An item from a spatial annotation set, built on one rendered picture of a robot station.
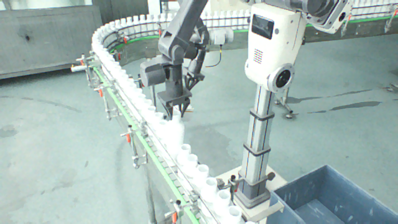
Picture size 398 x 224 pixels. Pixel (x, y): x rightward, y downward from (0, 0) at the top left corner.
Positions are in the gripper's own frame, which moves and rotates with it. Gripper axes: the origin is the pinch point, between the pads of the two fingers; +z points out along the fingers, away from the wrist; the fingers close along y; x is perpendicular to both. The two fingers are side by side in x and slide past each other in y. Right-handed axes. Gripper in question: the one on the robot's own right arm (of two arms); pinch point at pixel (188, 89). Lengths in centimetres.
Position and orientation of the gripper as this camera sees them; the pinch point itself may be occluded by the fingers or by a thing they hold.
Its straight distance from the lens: 130.2
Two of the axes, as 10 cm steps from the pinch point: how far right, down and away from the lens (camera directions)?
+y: 5.0, 4.7, -7.2
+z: -3.0, 8.8, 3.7
